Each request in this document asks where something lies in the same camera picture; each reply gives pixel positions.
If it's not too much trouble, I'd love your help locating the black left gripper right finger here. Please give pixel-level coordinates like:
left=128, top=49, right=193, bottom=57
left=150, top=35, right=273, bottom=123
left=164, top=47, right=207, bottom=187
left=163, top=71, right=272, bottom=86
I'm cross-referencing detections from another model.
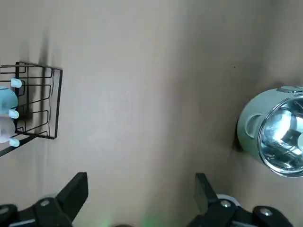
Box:
left=191, top=173, right=294, bottom=227

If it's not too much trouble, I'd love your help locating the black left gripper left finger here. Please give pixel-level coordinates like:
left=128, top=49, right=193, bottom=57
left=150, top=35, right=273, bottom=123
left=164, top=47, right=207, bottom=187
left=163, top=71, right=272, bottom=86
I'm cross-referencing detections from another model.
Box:
left=0, top=172, right=89, bottom=227

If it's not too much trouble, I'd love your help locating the glass pot lid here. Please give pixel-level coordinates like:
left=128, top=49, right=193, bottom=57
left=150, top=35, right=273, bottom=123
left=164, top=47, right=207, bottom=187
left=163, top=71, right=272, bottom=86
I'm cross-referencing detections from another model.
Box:
left=258, top=94, right=303, bottom=177

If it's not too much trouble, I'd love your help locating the stainless steel pot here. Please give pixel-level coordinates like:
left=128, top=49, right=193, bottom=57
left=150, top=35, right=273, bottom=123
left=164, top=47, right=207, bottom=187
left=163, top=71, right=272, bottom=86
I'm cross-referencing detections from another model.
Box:
left=237, top=86, right=303, bottom=178

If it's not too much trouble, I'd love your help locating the pale pink cup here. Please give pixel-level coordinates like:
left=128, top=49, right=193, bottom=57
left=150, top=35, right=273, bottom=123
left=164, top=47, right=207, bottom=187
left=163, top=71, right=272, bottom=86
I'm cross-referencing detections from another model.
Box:
left=0, top=115, right=16, bottom=144

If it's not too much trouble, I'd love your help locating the light blue cup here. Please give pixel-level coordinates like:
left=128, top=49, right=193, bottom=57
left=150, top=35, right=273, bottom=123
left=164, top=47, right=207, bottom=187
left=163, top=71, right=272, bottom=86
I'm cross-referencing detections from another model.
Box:
left=0, top=86, right=19, bottom=115

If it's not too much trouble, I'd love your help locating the black wire cup rack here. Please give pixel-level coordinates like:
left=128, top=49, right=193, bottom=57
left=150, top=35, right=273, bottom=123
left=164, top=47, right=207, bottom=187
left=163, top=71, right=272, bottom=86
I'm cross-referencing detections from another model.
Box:
left=0, top=61, right=63, bottom=158

